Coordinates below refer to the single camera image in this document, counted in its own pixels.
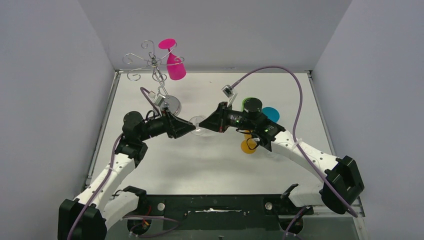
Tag clear wine glass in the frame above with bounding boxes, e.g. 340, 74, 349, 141
264, 150, 277, 158
189, 115, 207, 136

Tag orange wine glass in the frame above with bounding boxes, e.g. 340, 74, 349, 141
240, 130, 257, 154

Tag blue wine glass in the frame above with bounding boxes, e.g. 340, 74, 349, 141
262, 106, 280, 123

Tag green wine glass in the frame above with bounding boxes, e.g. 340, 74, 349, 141
242, 97, 262, 112

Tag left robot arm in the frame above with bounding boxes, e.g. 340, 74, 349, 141
57, 108, 196, 240

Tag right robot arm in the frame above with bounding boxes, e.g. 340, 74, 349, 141
199, 97, 365, 217

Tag pink wine glass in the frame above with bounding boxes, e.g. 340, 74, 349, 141
158, 38, 187, 81

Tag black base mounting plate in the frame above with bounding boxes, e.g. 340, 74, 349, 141
129, 194, 300, 231

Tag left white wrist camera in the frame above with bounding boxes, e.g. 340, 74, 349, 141
147, 91, 166, 114

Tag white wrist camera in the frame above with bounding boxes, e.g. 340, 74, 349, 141
147, 91, 166, 114
222, 84, 238, 107

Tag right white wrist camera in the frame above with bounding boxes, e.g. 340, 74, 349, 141
222, 84, 238, 107

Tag chrome wire glass rack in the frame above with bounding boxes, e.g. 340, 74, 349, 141
122, 40, 182, 116

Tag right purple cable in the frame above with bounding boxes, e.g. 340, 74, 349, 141
228, 65, 359, 240

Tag purple cable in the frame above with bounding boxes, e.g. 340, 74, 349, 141
66, 86, 181, 240
228, 65, 359, 240

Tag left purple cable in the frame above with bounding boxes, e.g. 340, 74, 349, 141
66, 86, 181, 240

